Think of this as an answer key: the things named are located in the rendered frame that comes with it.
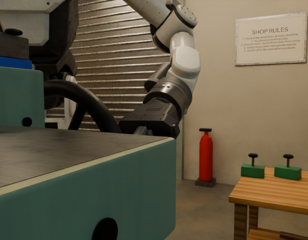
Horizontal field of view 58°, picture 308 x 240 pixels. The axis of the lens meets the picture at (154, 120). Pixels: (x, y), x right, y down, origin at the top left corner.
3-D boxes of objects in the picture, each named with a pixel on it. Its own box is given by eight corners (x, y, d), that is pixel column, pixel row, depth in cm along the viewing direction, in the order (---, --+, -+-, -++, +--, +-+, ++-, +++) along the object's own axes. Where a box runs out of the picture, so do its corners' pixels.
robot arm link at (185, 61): (191, 104, 65) (190, 74, 75) (202, 72, 59) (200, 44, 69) (164, 99, 65) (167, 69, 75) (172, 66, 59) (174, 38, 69)
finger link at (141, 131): (126, 146, 46) (142, 125, 50) (131, 161, 47) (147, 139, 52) (134, 147, 45) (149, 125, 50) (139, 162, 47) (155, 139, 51)
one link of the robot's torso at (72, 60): (50, 81, 118) (42, 39, 110) (81, 81, 119) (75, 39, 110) (26, 112, 94) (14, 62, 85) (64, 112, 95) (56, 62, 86)
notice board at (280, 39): (305, 62, 258) (307, 11, 254) (305, 62, 256) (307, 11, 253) (234, 65, 285) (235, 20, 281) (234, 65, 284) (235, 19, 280)
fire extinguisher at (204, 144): (216, 182, 302) (217, 127, 297) (211, 187, 285) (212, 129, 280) (200, 180, 310) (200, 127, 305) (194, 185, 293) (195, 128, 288)
